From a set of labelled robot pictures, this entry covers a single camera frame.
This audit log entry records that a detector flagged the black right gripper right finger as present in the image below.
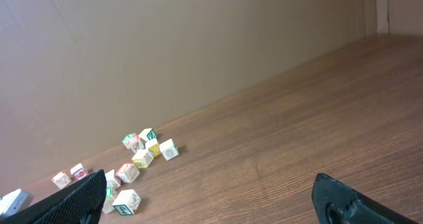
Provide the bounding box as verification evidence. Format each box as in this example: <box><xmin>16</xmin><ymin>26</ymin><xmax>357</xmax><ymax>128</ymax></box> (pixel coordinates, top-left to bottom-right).
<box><xmin>311</xmin><ymin>173</ymin><xmax>417</xmax><ymax>224</ymax></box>

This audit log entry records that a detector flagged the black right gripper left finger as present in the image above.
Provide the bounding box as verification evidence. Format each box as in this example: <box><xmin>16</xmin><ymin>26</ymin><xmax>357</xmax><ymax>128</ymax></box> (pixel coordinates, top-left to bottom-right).
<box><xmin>1</xmin><ymin>169</ymin><xmax>106</xmax><ymax>224</ymax></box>

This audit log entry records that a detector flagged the green letter B pineapple block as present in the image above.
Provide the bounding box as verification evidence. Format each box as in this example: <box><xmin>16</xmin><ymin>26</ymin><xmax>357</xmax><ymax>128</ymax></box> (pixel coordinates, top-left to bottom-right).
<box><xmin>102</xmin><ymin>187</ymin><xmax>118</xmax><ymax>214</ymax></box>

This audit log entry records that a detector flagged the letter A soccer block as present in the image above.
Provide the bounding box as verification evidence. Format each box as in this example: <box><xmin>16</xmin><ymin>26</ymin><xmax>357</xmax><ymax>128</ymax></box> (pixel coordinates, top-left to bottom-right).
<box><xmin>112</xmin><ymin>190</ymin><xmax>141</xmax><ymax>215</ymax></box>

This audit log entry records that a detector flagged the red letter U block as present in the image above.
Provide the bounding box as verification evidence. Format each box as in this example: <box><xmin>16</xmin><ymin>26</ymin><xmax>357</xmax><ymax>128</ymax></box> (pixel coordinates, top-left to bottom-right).
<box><xmin>116</xmin><ymin>163</ymin><xmax>140</xmax><ymax>183</ymax></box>

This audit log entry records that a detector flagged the white red-sided block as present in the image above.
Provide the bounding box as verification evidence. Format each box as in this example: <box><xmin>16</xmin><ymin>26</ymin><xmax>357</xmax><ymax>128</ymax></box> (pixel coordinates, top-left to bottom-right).
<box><xmin>70</xmin><ymin>163</ymin><xmax>89</xmax><ymax>181</ymax></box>

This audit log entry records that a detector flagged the red letter I block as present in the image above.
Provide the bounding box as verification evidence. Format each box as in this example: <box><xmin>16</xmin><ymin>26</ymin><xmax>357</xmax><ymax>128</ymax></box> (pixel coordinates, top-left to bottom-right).
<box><xmin>52</xmin><ymin>171</ymin><xmax>72</xmax><ymax>189</ymax></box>

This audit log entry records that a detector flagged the white picture block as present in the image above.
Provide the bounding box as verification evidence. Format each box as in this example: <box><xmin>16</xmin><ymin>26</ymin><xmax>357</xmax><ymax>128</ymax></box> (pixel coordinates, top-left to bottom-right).
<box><xmin>105</xmin><ymin>169</ymin><xmax>122</xmax><ymax>190</ymax></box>

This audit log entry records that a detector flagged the yellow-sided picture block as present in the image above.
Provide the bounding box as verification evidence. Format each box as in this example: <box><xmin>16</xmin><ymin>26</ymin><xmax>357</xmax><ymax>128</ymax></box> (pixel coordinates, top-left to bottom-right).
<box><xmin>132</xmin><ymin>149</ymin><xmax>154</xmax><ymax>168</ymax></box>

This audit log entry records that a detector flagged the green letter N block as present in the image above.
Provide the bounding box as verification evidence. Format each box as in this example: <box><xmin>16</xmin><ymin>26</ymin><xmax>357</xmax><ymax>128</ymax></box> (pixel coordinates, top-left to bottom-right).
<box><xmin>122</xmin><ymin>133</ymin><xmax>138</xmax><ymax>149</ymax></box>

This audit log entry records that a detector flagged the red letter V block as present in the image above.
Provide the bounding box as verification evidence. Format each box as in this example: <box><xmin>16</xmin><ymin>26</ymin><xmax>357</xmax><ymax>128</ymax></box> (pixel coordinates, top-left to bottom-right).
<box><xmin>128</xmin><ymin>135</ymin><xmax>145</xmax><ymax>153</ymax></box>

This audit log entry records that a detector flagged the yellow-edged top block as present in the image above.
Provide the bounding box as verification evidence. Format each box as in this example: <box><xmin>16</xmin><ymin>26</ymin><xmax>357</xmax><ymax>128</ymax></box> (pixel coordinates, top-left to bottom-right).
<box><xmin>145</xmin><ymin>138</ymin><xmax>161</xmax><ymax>157</ymax></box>

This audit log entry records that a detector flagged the white red-edged right block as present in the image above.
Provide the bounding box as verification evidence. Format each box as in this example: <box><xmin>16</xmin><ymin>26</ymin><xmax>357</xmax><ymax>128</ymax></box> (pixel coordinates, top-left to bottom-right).
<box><xmin>159</xmin><ymin>139</ymin><xmax>179</xmax><ymax>161</ymax></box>

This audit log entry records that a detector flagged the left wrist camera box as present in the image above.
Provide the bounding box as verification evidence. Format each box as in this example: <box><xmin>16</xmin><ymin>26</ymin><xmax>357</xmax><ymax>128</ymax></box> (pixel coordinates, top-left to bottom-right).
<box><xmin>1</xmin><ymin>189</ymin><xmax>34</xmax><ymax>219</ymax></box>

